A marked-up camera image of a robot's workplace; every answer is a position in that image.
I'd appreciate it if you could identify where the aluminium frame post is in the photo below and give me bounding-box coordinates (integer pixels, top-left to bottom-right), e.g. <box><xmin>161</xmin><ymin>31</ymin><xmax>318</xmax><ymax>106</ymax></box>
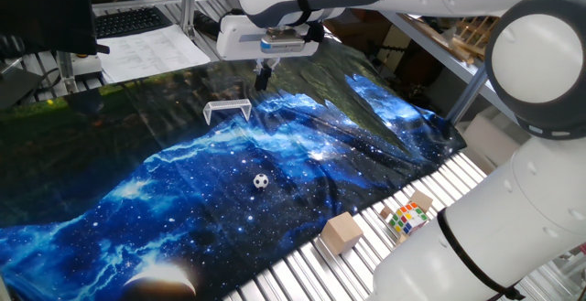
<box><xmin>179</xmin><ymin>0</ymin><xmax>200</xmax><ymax>38</ymax></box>

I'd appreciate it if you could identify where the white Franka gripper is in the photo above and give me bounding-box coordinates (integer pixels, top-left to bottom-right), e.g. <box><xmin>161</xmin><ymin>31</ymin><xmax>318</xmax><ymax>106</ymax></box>
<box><xmin>216</xmin><ymin>14</ymin><xmax>322</xmax><ymax>92</ymax></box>

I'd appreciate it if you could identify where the black keyboard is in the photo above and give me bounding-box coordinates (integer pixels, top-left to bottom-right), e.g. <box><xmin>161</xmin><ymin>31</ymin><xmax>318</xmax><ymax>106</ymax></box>
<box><xmin>93</xmin><ymin>6</ymin><xmax>173</xmax><ymax>40</ymax></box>

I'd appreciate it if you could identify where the white mesh mini goal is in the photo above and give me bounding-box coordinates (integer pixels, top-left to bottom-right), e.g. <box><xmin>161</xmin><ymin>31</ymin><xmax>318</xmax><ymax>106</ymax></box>
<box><xmin>202</xmin><ymin>98</ymin><xmax>254</xmax><ymax>126</ymax></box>

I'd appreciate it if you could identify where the galaxy print cloth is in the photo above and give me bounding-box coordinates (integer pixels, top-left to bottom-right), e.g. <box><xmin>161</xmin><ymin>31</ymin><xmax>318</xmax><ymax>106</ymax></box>
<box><xmin>0</xmin><ymin>38</ymin><xmax>468</xmax><ymax>301</ymax></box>

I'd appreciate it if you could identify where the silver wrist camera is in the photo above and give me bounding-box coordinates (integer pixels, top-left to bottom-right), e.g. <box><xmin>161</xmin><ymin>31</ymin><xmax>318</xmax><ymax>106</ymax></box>
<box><xmin>260</xmin><ymin>27</ymin><xmax>308</xmax><ymax>56</ymax></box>

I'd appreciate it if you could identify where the medium wooden block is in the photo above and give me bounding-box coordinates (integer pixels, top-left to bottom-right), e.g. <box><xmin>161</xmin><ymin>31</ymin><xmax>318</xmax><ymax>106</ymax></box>
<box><xmin>409</xmin><ymin>189</ymin><xmax>434</xmax><ymax>214</ymax></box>

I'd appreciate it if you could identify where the white printed paper sheet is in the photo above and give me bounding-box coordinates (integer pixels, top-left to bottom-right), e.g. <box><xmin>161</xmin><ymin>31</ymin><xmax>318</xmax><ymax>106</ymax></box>
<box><xmin>96</xmin><ymin>24</ymin><xmax>212</xmax><ymax>85</ymax></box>

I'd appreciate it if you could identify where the black monitor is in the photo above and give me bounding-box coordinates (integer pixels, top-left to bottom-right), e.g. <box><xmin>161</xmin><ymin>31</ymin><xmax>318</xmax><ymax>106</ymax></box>
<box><xmin>0</xmin><ymin>0</ymin><xmax>111</xmax><ymax>60</ymax></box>

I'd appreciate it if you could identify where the black camera cable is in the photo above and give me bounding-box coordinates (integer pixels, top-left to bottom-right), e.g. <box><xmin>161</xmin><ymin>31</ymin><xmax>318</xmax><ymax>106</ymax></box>
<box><xmin>436</xmin><ymin>208</ymin><xmax>526</xmax><ymax>301</ymax></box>

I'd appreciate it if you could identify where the wooden rack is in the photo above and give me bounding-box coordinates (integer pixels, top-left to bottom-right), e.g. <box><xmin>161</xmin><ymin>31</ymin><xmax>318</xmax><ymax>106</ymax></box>
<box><xmin>450</xmin><ymin>15</ymin><xmax>501</xmax><ymax>63</ymax></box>

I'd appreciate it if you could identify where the Rubik's cube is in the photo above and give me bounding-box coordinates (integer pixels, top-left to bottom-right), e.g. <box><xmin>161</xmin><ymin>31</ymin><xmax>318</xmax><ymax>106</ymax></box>
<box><xmin>387</xmin><ymin>202</ymin><xmax>430</xmax><ymax>237</ymax></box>

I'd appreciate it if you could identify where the large wooden cube block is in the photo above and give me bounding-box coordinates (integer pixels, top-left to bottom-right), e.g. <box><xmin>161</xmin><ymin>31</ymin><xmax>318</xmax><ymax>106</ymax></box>
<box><xmin>320</xmin><ymin>211</ymin><xmax>364</xmax><ymax>256</ymax></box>

